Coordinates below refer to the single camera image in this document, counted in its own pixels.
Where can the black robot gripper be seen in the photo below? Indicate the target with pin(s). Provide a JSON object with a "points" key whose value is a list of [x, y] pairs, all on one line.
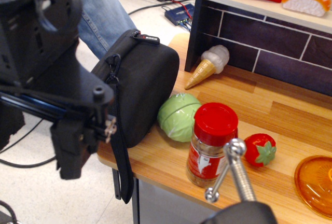
{"points": [[40, 74]]}

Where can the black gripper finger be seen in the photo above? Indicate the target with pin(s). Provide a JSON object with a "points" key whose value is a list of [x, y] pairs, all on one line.
{"points": [[12, 120], [73, 144]]}

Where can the black zipper bag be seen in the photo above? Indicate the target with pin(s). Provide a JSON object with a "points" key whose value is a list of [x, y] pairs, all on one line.
{"points": [[142, 73]]}

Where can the person leg in jeans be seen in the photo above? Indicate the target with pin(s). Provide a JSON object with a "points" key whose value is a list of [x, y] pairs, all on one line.
{"points": [[102, 23]]}

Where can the green toy cabbage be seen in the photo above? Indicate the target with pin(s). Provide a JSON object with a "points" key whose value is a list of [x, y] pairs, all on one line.
{"points": [[176, 116]]}

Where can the red-lid spice jar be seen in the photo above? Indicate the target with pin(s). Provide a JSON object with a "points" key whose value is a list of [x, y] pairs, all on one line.
{"points": [[215, 125]]}

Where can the toy ice cream cone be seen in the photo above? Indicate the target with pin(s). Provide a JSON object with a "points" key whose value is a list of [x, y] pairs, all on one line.
{"points": [[212, 62]]}

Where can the red toy strawberry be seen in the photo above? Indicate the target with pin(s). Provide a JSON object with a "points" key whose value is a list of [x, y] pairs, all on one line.
{"points": [[260, 149]]}

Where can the black clamp body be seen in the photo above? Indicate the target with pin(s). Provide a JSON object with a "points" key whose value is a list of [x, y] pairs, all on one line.
{"points": [[244, 212]]}

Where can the orange plastic plate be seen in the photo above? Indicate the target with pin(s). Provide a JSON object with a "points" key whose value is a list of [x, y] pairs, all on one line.
{"points": [[313, 184]]}

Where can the dark brick-pattern shelf unit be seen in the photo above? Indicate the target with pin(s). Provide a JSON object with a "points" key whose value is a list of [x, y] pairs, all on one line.
{"points": [[264, 38]]}

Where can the blue network switch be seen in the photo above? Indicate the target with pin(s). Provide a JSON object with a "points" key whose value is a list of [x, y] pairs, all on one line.
{"points": [[180, 14]]}

